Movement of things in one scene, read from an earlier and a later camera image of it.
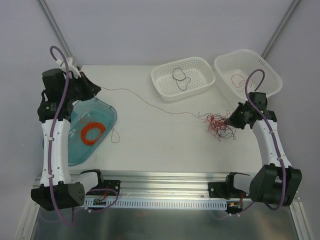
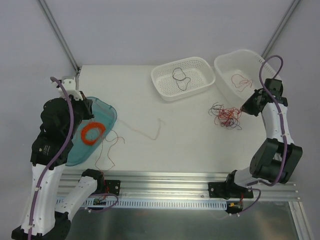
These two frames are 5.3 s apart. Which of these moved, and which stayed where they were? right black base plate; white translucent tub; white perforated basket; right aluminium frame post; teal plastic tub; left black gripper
Moved: left black gripper
Stayed: teal plastic tub; white translucent tub; right black base plate; white perforated basket; right aluminium frame post
